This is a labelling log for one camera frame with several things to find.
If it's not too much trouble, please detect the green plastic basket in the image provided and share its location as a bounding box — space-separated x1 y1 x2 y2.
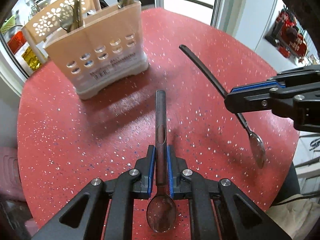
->
1 15 15 35

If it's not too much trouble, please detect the beige flower-pattern storage cart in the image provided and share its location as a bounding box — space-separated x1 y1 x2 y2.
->
22 0 101 64

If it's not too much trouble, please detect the dark handled spoon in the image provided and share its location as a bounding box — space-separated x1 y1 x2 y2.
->
179 44 266 169
146 90 176 233

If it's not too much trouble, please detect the pink plastic stool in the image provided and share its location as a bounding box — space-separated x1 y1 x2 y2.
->
0 147 26 202

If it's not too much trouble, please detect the red plastic basket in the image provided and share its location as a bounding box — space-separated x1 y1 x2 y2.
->
8 30 26 54

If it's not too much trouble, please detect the blue patterned chopstick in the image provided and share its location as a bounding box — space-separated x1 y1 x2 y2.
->
71 0 82 31

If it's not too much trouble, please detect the beige plastic utensil holder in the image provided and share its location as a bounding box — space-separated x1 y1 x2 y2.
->
44 0 149 100

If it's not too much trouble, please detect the yellow oil bottle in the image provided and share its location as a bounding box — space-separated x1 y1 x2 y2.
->
22 46 42 72

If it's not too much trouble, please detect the dark translucent spoon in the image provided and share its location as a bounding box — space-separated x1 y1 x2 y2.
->
59 4 74 33

